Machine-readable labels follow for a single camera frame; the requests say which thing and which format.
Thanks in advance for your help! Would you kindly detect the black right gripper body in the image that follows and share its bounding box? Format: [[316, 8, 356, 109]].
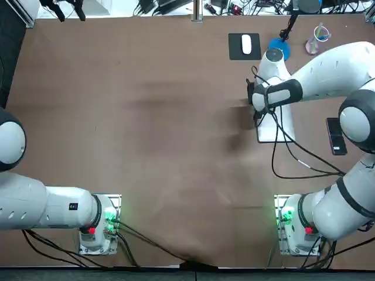
[[247, 81, 256, 105]]

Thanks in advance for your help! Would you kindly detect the grey laptop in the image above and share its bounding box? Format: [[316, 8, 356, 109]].
[[256, 104, 295, 144]]

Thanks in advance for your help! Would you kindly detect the blue desk lamp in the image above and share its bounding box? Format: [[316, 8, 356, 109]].
[[268, 0, 322, 61]]

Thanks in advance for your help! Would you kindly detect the black mouse pad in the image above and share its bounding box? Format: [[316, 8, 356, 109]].
[[228, 33, 262, 61]]

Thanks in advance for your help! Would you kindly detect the white computer mouse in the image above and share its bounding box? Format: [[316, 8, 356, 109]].
[[241, 34, 253, 55]]

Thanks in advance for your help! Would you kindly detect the pink translucent pen cup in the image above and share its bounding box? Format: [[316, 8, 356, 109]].
[[305, 25, 332, 56]]

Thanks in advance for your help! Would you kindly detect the green pen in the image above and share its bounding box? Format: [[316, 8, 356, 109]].
[[310, 22, 323, 53]]

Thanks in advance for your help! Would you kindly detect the black phone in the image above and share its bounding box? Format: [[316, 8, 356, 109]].
[[326, 116, 349, 156]]

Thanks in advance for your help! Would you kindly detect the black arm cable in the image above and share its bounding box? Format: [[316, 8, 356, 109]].
[[251, 66, 347, 180]]

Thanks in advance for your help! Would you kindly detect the black base cable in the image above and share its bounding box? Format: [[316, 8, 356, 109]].
[[267, 231, 375, 269], [22, 219, 219, 269]]

